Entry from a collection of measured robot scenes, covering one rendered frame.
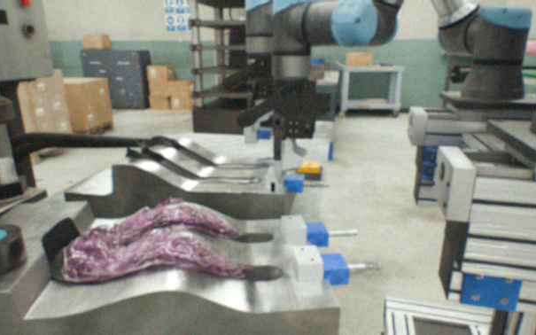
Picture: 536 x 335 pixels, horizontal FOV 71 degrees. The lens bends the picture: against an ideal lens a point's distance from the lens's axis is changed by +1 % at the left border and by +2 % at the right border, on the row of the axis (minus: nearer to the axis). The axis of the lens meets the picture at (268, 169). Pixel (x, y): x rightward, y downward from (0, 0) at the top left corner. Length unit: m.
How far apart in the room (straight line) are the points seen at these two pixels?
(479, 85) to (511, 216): 0.55
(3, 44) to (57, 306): 0.98
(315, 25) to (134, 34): 7.70
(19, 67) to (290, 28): 0.93
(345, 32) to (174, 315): 0.49
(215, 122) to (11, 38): 3.77
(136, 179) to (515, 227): 0.70
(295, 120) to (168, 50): 7.32
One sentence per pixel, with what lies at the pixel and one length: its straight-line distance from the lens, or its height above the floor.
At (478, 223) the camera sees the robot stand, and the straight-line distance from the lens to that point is 0.69.
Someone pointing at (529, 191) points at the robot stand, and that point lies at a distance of 0.68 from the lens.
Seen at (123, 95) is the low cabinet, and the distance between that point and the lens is 7.95.
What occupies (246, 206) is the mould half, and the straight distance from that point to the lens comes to 0.78.
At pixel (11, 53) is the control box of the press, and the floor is 1.15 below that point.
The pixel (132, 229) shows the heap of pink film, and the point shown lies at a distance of 0.63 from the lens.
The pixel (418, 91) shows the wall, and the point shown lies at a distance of 7.45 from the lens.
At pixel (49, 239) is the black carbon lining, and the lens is 0.65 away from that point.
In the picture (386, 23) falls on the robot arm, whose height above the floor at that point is 1.21.
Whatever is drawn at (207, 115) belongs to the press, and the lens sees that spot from 4.99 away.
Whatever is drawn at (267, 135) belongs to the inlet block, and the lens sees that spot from 1.07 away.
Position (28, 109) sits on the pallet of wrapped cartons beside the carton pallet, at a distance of 4.58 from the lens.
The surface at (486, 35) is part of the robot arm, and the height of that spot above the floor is 1.20.
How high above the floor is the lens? 1.17
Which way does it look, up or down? 18 degrees down
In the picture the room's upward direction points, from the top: straight up
